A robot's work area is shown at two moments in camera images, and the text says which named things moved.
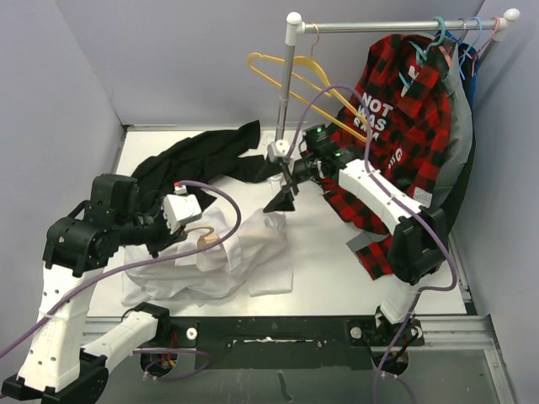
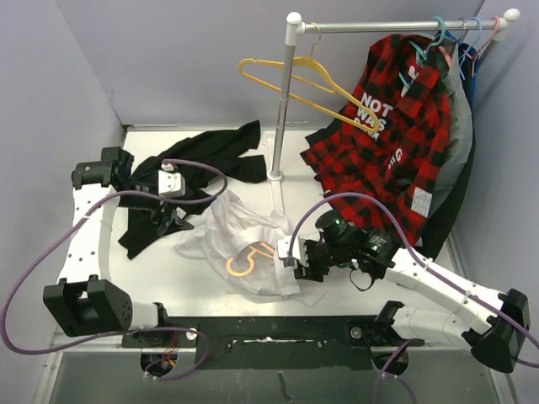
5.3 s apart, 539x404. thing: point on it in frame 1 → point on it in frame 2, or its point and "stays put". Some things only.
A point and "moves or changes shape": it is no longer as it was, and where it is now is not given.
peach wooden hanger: x=206 y=239 → x=255 y=250
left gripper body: x=151 y=229 → x=157 y=209
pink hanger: x=475 y=55 stays put
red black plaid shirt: x=398 y=123 stays put
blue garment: x=468 y=63 stays put
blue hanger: x=459 y=64 stays put
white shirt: x=257 y=257 moves or changes shape
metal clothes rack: x=295 y=28 stays put
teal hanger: x=421 y=56 stays put
